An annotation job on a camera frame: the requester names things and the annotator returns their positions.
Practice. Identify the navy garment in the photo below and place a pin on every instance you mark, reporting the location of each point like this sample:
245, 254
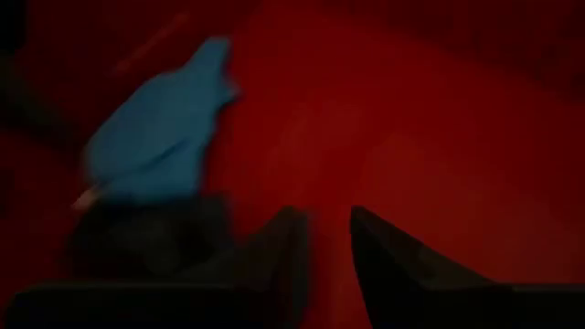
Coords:
146, 237

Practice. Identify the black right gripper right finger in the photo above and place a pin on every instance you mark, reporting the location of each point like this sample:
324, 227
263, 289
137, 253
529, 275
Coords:
402, 283

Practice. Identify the red plastic laundry basket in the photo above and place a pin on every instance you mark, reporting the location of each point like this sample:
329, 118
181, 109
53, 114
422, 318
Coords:
411, 114

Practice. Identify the blue garment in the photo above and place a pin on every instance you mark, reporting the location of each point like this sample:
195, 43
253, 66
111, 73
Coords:
155, 137

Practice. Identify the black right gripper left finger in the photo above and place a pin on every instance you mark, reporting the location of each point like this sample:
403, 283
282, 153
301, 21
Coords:
274, 274

